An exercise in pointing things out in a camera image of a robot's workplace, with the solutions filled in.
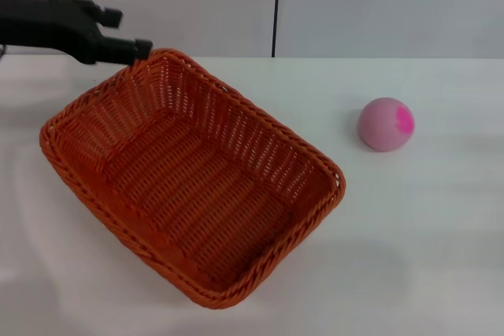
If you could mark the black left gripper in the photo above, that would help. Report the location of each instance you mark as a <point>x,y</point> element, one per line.
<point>43,25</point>

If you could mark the orange woven plastic basket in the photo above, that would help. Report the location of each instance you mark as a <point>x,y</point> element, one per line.
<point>197,178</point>

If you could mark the pink foam ball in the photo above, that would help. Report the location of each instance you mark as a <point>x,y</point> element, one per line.
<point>384,125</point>

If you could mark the black vertical wall strip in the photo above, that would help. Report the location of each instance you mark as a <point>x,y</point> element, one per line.
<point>276,5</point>

